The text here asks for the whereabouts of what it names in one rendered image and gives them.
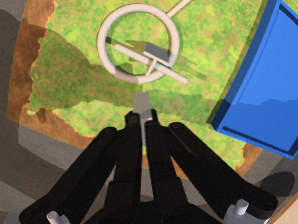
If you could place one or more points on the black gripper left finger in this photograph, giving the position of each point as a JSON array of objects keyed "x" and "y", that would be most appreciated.
[{"x": 71, "y": 197}]

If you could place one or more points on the blue tray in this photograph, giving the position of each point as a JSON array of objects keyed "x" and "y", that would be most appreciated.
[{"x": 266, "y": 114}]

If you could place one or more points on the white ring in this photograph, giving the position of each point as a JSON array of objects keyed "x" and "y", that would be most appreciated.
[{"x": 138, "y": 7}]

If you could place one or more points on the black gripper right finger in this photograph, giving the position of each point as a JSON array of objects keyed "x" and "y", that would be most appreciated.
[{"x": 233, "y": 199}]

